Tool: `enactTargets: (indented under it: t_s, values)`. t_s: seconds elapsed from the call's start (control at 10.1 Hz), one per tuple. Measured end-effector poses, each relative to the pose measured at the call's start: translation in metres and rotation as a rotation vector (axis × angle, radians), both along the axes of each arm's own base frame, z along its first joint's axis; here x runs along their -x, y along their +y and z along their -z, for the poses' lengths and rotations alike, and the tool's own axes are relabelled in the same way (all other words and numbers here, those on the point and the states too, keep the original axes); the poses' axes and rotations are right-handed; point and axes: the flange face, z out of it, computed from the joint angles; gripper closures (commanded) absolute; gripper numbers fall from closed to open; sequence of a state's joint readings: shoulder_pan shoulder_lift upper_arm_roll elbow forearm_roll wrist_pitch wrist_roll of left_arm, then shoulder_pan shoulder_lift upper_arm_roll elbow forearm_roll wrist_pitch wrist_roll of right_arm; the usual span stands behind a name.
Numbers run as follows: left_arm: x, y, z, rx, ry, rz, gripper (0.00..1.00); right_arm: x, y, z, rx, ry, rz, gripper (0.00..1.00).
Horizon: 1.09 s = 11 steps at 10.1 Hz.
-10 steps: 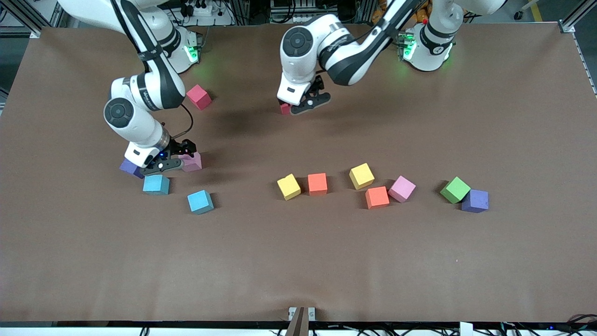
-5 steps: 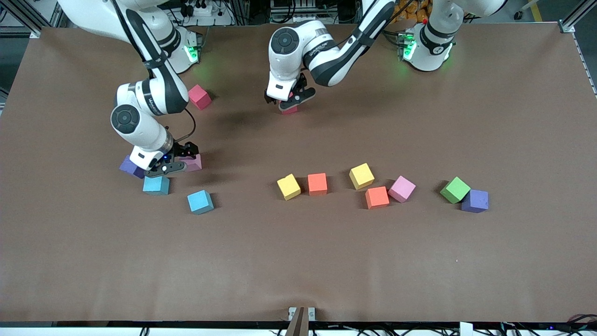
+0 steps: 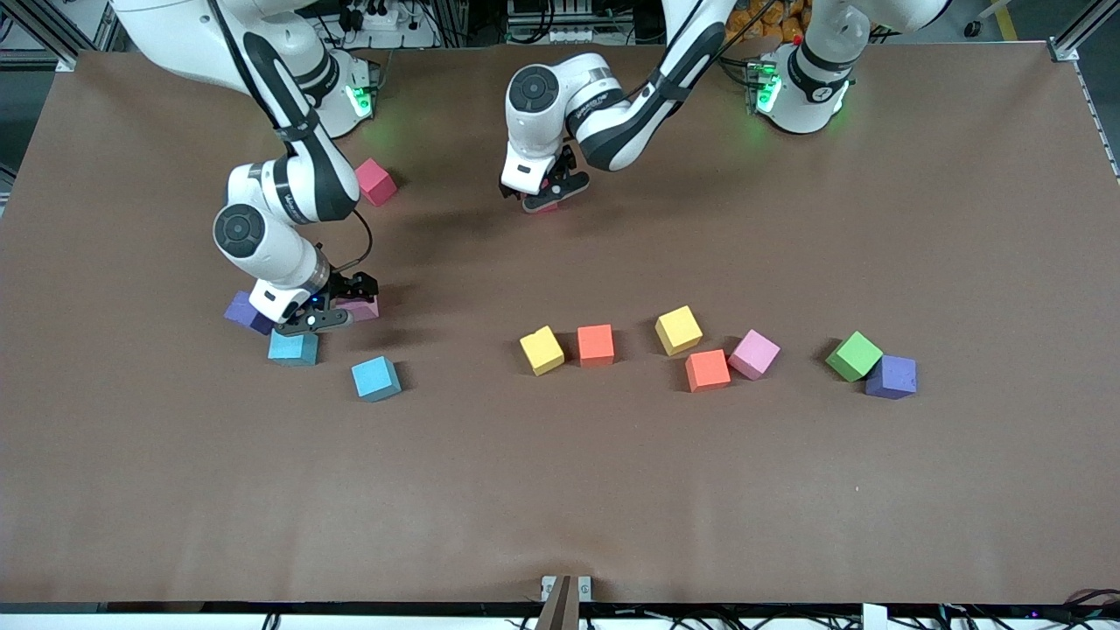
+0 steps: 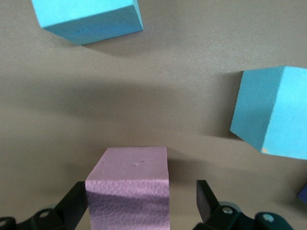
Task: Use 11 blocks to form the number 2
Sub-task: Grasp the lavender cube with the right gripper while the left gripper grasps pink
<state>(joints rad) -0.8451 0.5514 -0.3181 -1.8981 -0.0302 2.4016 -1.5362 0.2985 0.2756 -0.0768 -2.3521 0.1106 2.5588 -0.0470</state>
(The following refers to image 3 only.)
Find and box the purple foam cube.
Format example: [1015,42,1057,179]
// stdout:
[223,290,274,336]
[865,354,918,401]

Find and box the green foam cube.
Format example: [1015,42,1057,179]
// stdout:
[825,330,885,383]

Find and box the tan camera post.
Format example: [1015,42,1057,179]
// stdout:
[535,575,580,630]

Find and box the orange foam cube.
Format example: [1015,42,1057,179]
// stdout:
[684,348,732,394]
[577,324,616,368]

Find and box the yellow foam cube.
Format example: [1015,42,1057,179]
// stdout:
[519,325,567,377]
[654,304,704,358]

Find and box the aluminium frame profile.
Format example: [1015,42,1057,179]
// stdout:
[0,0,115,73]
[1050,0,1120,64]

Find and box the orange snack bag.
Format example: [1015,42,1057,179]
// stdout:
[726,0,810,45]

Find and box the cyan foam cube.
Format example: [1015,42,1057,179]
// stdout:
[267,328,320,368]
[351,355,403,403]

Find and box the white metal bracket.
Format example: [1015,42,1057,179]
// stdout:
[541,575,593,604]

